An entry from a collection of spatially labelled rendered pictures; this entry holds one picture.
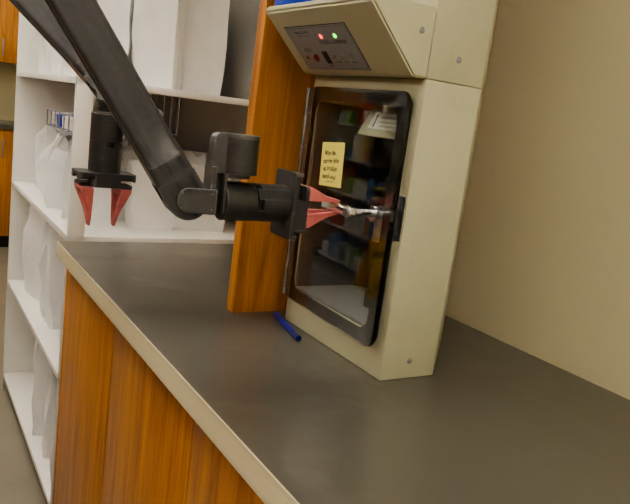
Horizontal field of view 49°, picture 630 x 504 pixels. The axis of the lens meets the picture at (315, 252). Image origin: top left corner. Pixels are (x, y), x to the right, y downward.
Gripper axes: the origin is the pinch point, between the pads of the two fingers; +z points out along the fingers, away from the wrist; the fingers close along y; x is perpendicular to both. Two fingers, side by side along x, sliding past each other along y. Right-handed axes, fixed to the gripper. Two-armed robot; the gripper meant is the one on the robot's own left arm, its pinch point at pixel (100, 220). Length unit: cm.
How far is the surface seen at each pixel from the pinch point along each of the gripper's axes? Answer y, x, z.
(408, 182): 33, -46, -16
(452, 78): 38, -47, -32
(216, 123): 76, 128, -16
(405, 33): 28, -46, -37
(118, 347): 6.3, 4.0, 26.6
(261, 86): 25.2, -9.4, -27.9
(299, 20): 23, -24, -39
